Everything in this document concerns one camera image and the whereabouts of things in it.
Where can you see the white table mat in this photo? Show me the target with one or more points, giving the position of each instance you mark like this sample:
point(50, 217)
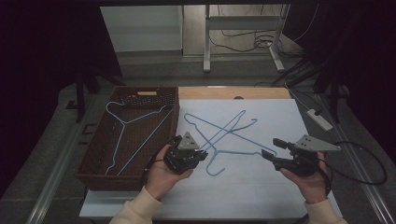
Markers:
point(295, 124)

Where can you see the white power strip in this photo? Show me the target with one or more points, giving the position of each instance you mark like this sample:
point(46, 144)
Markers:
point(320, 121)

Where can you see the person's right hand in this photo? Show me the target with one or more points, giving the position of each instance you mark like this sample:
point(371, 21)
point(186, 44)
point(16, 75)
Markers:
point(313, 188)

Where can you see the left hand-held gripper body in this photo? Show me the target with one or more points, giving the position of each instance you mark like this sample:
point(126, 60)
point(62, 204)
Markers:
point(188, 143)

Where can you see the white panel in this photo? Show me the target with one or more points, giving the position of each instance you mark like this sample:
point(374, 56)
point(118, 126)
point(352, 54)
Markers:
point(140, 28)

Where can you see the person's left hand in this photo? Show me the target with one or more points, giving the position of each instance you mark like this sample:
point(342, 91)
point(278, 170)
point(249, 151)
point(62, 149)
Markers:
point(158, 180)

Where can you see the black plug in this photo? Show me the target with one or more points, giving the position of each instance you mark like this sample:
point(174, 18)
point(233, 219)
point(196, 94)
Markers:
point(317, 112)

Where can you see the black metal stand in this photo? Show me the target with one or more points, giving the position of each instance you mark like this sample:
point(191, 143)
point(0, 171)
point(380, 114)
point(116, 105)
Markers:
point(334, 93)
point(80, 93)

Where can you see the white metal desk frame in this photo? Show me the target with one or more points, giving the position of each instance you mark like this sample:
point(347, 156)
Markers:
point(243, 22)

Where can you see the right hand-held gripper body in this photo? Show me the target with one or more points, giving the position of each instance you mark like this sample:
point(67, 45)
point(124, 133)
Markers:
point(311, 143)

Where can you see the brown woven basket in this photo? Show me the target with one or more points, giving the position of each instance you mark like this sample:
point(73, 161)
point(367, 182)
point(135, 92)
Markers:
point(155, 161)

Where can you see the metal floor rail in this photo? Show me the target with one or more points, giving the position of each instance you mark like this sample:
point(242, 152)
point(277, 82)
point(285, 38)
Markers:
point(358, 161)
point(59, 168)

